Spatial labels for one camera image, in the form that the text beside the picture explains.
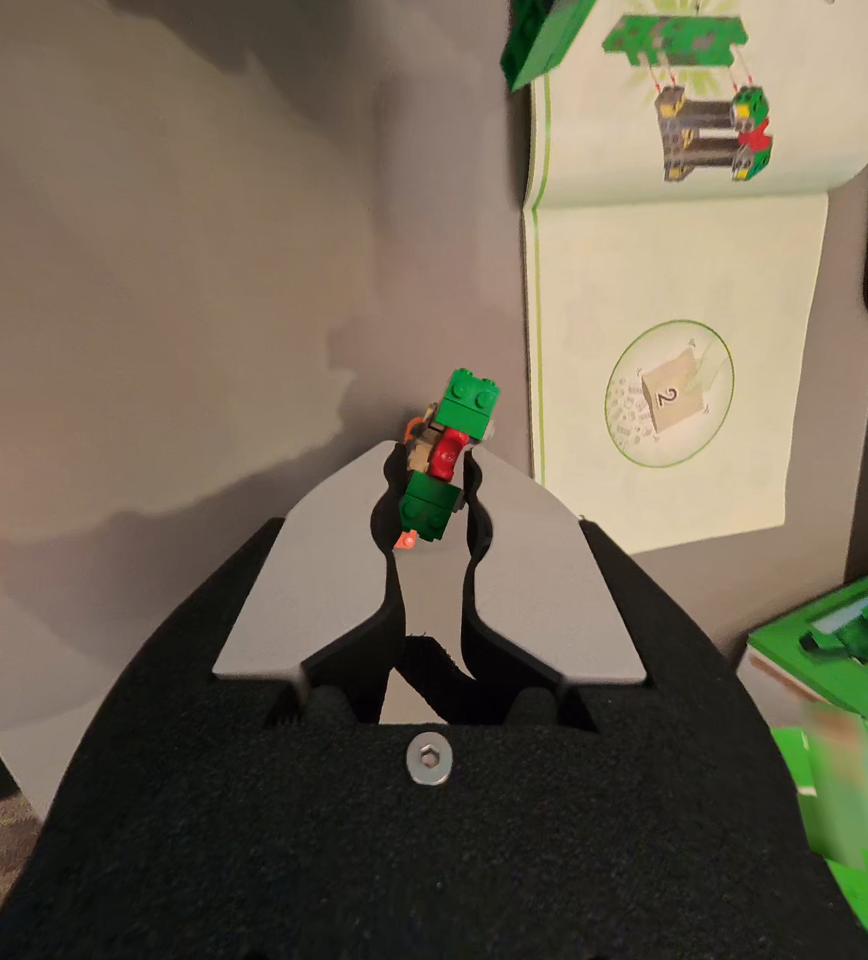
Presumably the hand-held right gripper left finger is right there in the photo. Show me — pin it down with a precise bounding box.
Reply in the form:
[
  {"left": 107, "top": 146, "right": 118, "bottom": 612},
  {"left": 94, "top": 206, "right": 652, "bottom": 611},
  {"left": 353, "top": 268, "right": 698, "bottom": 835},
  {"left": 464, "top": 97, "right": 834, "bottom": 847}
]
[{"left": 212, "top": 440, "right": 408, "bottom": 723}]

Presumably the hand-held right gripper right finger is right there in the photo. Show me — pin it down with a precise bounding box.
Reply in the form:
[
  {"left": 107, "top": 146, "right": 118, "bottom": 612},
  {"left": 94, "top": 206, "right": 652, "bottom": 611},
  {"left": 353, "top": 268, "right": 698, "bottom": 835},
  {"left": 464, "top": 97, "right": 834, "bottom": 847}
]
[{"left": 459, "top": 447, "right": 650, "bottom": 726}]

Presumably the small green red brick assembly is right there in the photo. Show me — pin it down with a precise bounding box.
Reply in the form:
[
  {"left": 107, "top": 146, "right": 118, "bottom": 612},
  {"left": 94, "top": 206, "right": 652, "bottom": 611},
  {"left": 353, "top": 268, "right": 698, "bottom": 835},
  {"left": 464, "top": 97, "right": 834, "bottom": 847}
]
[{"left": 395, "top": 366, "right": 503, "bottom": 557}]

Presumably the green brick plate assembly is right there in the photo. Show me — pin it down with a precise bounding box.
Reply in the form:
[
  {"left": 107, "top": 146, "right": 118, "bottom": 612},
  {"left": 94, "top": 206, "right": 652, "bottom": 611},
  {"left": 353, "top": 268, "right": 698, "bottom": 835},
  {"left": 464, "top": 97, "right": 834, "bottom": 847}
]
[{"left": 499, "top": 0, "right": 601, "bottom": 93}]

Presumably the grey desk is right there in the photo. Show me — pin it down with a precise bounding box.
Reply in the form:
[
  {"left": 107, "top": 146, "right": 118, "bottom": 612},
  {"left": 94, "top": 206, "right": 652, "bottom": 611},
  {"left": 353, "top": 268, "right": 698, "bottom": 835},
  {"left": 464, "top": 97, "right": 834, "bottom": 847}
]
[{"left": 0, "top": 0, "right": 868, "bottom": 820}]

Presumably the green toy brick box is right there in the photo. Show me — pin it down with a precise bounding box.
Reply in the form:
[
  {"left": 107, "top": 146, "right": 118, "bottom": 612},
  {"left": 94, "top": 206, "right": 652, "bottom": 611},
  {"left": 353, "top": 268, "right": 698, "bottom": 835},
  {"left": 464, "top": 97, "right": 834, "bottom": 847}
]
[{"left": 737, "top": 555, "right": 868, "bottom": 960}]

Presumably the open building instruction booklet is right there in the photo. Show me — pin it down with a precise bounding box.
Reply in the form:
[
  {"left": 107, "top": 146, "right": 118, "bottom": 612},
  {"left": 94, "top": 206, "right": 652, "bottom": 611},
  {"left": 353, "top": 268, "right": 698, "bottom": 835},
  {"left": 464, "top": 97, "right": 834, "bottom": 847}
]
[{"left": 521, "top": 0, "right": 868, "bottom": 557}]

